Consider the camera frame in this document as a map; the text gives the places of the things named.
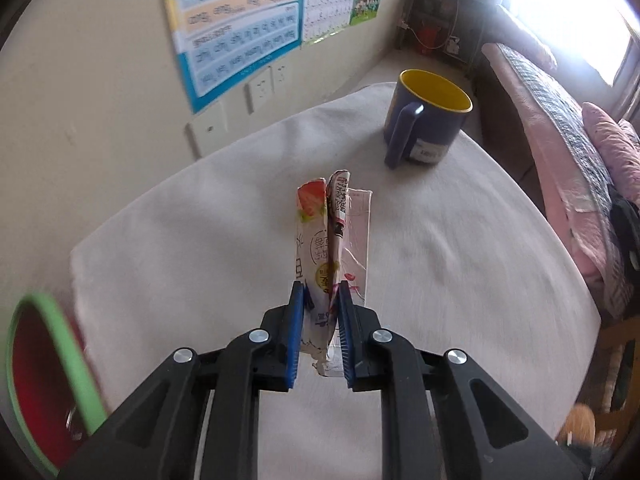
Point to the small white wall socket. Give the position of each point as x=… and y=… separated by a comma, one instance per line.
x=281, y=76

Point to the white strawberry print wrapper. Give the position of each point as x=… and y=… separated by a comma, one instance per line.
x=315, y=240

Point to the blue mug with yellow inside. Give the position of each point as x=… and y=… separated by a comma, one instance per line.
x=430, y=125

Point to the pink quilted pillow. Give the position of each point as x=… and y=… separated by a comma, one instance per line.
x=615, y=150

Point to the red container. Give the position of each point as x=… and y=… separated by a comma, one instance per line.
x=429, y=39

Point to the white table cloth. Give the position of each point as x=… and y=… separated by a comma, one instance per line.
x=200, y=240

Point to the plaid quilt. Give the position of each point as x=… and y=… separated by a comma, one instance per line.
x=560, y=110

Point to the white grid wall poster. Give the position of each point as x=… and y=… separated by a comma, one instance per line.
x=327, y=0

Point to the large white wall socket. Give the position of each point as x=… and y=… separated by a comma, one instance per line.
x=259, y=89

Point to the pink bed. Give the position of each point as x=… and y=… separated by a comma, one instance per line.
x=545, y=150

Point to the dark cloth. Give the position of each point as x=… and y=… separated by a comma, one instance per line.
x=625, y=250

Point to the blue letter wall poster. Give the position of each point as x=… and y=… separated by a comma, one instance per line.
x=235, y=25

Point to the orange plush toy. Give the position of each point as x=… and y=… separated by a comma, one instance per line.
x=579, y=425

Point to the bright window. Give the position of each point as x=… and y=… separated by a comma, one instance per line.
x=565, y=10

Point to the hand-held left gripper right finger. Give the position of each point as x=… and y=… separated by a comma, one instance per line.
x=345, y=335

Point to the dark metal shelf rack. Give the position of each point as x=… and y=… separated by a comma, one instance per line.
x=440, y=10

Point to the green bin with red liner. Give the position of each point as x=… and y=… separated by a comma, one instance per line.
x=35, y=385

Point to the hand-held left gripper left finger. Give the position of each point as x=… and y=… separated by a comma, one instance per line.
x=295, y=335

